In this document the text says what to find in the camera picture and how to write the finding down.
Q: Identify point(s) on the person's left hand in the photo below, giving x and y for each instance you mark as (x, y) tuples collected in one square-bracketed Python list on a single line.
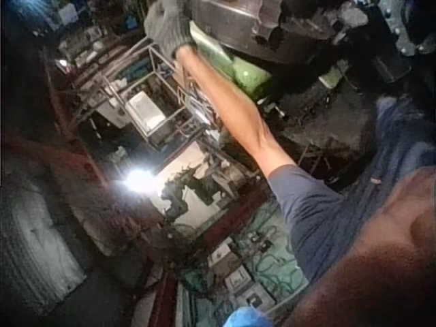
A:
[(168, 29)]

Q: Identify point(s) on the cluttered workshop bench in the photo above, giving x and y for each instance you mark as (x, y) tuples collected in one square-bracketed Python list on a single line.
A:
[(92, 41)]

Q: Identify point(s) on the green machine housing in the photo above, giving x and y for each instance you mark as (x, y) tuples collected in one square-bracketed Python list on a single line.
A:
[(238, 66)]

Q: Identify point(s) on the large dark metal machine part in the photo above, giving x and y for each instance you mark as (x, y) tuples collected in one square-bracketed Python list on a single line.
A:
[(252, 24)]

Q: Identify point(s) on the white plastic container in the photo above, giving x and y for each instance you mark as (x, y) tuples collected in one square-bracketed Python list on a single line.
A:
[(145, 112)]

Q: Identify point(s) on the grimy machine assembly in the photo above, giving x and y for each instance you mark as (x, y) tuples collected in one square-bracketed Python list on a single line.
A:
[(201, 184)]

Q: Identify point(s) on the red metal beam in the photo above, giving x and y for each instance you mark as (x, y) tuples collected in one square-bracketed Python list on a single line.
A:
[(225, 214)]

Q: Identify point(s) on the white electrical box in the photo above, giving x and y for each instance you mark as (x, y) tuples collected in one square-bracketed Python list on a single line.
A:
[(221, 253), (238, 279), (255, 299)]

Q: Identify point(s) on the dark bolted machine flange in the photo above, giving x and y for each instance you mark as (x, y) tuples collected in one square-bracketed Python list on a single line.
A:
[(408, 27)]

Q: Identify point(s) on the grey woven sack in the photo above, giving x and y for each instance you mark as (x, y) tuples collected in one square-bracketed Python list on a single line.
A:
[(37, 245)]

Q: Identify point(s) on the metal frame rack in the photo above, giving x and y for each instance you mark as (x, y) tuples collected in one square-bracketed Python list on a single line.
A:
[(143, 88)]

